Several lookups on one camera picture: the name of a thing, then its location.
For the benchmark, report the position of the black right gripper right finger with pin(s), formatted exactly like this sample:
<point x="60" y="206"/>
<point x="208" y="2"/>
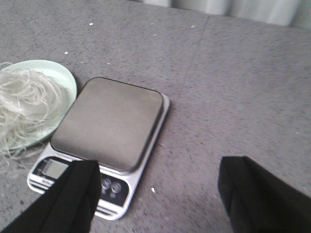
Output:
<point x="257" y="201"/>

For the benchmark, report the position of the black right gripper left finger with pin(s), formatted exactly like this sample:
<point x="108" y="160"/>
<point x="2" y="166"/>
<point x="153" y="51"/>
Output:
<point x="68" y="206"/>

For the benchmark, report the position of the white vermicelli noodle bundle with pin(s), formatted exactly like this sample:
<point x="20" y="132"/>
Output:
<point x="32" y="105"/>

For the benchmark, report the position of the silver black kitchen scale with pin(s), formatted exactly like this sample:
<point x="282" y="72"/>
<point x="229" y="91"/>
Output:
<point x="117" y="125"/>

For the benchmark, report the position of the pale green round plate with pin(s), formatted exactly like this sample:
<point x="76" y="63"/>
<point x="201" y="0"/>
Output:
<point x="56" y="71"/>

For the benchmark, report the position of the white pleated curtain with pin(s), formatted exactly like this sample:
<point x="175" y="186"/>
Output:
<point x="295" y="13"/>

